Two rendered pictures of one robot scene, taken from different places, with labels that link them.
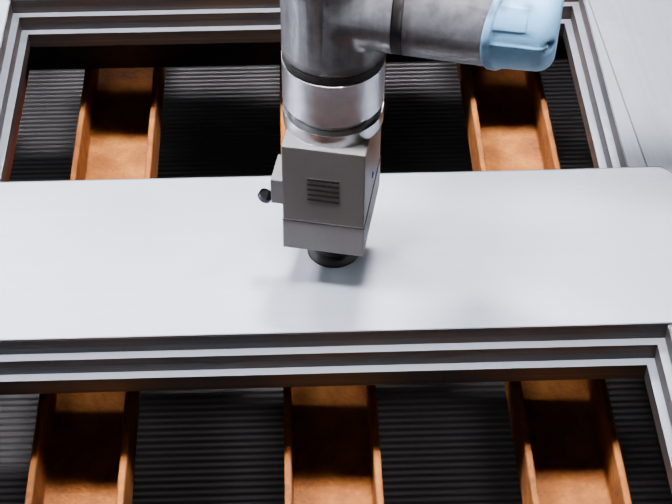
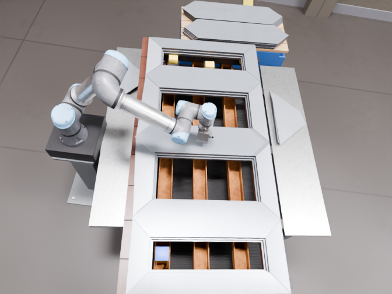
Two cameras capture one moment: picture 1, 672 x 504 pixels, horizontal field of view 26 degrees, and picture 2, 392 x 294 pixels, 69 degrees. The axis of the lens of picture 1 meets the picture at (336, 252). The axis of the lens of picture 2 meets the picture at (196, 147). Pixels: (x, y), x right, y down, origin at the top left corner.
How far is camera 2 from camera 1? 1.73 m
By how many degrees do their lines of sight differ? 73
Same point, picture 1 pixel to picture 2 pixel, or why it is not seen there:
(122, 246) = (231, 142)
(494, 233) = not seen: hidden behind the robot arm
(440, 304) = not seen: hidden behind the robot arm
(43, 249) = (242, 142)
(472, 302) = not seen: hidden behind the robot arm
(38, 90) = (257, 259)
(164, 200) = (226, 150)
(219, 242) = (217, 142)
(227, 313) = (216, 129)
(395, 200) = (192, 147)
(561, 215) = (167, 143)
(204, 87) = (221, 259)
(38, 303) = (241, 133)
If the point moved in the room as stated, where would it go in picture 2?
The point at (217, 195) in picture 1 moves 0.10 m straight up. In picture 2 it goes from (219, 150) to (222, 142)
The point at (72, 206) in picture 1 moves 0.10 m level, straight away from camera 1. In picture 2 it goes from (240, 150) to (245, 165)
